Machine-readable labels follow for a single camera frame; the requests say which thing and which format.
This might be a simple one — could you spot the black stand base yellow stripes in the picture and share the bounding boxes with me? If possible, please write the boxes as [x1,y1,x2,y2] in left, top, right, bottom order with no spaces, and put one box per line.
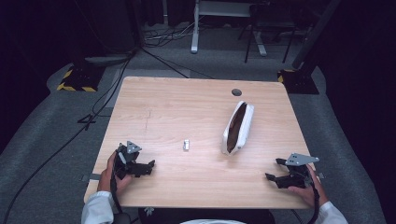
[276,68,320,95]
[56,63,106,93]

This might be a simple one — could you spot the person's dark clothing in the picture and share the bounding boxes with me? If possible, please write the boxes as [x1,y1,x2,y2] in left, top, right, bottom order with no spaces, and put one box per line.
[137,207,276,224]

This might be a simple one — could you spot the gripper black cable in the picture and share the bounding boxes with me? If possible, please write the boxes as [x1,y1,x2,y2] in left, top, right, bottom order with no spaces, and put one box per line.
[109,152,133,224]
[305,174,321,224]

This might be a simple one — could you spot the thin black floor cable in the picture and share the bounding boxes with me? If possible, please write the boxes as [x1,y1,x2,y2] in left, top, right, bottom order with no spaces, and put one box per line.
[138,46,216,80]

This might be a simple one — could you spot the long black floor cable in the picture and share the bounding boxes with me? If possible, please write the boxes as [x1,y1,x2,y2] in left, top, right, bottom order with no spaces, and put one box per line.
[1,46,139,224]

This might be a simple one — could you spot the grey slanted stand post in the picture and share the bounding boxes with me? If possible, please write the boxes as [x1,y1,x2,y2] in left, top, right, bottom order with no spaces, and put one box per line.
[290,0,342,70]

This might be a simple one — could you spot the white pencil case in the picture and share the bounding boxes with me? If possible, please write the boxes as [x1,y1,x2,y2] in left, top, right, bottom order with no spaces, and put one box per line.
[220,100,255,156]

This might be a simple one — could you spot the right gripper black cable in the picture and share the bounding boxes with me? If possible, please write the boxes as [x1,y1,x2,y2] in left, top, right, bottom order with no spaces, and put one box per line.
[305,174,321,224]

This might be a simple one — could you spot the white desk frame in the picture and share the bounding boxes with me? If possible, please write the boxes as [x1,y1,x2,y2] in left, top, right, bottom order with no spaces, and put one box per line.
[190,0,268,57]

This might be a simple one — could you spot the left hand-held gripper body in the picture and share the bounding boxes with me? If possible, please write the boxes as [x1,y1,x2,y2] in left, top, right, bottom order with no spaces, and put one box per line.
[112,140,151,181]

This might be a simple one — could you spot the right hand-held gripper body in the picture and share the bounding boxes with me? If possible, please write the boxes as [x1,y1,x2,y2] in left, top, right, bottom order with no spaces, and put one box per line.
[281,152,320,189]

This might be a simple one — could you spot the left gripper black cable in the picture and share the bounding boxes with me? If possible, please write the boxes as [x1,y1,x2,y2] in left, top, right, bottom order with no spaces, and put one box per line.
[109,152,133,224]

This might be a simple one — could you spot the person's left hand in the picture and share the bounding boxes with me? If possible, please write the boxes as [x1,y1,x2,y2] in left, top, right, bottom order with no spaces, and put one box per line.
[97,151,134,196]

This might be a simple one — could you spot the bundle of floor cables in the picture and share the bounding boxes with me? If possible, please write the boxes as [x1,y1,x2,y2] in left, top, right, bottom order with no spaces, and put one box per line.
[143,21,195,49]

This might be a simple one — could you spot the black chair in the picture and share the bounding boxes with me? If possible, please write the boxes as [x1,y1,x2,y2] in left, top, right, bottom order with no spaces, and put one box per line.
[237,3,297,64]

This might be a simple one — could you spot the person's right hand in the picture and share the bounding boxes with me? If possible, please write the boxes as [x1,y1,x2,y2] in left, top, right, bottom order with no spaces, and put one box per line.
[287,164,330,208]

